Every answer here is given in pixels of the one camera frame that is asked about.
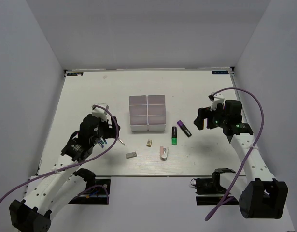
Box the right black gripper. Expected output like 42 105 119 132
194 102 228 130

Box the purple highlighter marker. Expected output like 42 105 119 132
177 120 192 137

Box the green highlighter marker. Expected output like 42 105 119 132
171 126 177 145

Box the pink white stapler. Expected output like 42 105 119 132
160 146 169 161

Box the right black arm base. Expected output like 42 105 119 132
190 168 235 206

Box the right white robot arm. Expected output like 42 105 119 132
194 98 288 219

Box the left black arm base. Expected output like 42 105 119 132
68 168 111 205

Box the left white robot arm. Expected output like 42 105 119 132
9 113 120 232

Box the grey eraser block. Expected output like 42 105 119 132
126 152 137 159

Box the right corner label sticker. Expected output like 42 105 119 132
212 70 229 75

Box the corner label sticker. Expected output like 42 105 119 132
212 70 229 75
67 72 84 76

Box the left white divided container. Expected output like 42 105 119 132
128 95 148 132

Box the white divided container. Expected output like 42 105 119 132
128 95 148 132
147 95 166 131

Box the yellow eraser with barcode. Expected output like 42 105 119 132
146 140 152 147

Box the left corner label sticker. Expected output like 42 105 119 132
67 72 84 76

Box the right white divided container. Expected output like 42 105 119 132
147 95 166 131

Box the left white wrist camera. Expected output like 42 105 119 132
91 103 109 122

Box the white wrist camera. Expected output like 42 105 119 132
208 93 225 111
91 103 109 122

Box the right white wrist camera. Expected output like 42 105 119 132
208 93 225 111

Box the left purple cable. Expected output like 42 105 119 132
0 105 121 218

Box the purple cable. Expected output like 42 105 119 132
204 87 265 222
0 105 121 218

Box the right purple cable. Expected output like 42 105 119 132
204 87 265 222

